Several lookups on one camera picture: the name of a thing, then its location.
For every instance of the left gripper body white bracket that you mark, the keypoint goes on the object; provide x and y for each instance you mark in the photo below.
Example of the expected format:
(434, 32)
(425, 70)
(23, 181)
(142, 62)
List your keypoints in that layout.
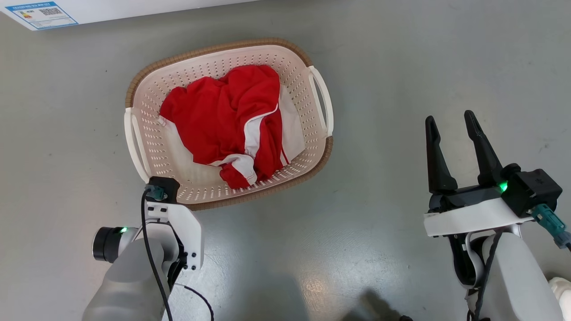
(185, 236)

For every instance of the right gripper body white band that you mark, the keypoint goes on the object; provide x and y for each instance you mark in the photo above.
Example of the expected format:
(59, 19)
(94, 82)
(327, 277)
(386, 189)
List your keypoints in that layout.
(468, 218)

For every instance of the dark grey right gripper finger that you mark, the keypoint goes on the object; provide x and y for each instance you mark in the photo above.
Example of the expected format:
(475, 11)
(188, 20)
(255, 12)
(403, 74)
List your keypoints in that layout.
(486, 156)
(439, 165)

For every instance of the cream perforated laundry basket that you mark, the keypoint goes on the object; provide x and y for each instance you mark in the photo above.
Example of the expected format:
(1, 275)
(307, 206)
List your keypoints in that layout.
(178, 167)

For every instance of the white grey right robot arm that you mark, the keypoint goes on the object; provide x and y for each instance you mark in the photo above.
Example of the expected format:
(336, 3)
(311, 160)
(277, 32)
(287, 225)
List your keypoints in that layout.
(517, 276)

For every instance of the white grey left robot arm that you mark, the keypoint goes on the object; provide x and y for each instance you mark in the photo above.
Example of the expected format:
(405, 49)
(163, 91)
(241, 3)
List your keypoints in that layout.
(129, 285)

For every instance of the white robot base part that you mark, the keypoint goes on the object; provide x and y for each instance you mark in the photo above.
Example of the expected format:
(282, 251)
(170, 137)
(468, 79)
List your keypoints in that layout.
(562, 290)

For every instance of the red and white garment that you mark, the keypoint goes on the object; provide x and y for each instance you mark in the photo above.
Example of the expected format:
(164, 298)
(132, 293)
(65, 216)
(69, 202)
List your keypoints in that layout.
(214, 111)

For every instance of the white front-load washing machine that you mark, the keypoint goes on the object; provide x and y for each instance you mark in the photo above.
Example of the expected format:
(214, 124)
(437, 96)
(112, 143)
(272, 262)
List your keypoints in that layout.
(134, 9)

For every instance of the blue energy label sticker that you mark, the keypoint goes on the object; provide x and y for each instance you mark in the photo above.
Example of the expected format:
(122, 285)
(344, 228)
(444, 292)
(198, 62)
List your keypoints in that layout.
(42, 14)

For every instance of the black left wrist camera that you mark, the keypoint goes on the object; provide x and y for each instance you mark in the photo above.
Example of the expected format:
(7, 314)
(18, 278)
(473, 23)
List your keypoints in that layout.
(165, 185)

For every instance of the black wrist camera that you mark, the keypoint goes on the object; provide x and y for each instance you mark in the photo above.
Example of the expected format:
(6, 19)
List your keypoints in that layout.
(165, 185)
(533, 189)

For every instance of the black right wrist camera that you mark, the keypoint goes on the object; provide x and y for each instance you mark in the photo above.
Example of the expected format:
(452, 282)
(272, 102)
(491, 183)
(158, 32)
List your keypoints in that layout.
(533, 189)

